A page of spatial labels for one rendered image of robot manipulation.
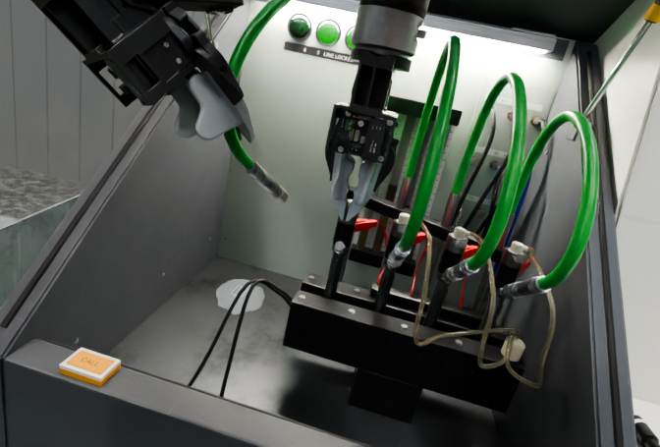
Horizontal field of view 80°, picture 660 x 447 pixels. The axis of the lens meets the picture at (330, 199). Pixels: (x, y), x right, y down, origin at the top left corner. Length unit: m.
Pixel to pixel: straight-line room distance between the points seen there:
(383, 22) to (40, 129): 2.67
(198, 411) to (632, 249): 0.58
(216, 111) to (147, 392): 0.31
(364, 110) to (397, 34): 0.08
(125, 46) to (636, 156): 0.61
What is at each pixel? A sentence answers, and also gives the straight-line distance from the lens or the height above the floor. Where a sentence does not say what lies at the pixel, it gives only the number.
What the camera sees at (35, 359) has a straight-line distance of 0.56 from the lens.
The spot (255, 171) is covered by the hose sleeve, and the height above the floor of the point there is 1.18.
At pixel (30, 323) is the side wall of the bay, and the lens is 0.58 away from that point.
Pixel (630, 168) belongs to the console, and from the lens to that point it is 0.66.
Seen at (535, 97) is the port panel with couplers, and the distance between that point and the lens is 0.86.
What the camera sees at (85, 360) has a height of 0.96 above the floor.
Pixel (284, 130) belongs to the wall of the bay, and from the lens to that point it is 0.87.
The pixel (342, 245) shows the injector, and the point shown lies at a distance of 0.57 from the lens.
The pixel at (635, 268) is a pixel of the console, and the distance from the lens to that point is 0.67.
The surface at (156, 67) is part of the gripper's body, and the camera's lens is 0.39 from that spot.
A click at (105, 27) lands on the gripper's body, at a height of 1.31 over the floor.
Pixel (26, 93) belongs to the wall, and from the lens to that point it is 2.99.
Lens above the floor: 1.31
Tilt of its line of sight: 18 degrees down
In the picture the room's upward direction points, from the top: 12 degrees clockwise
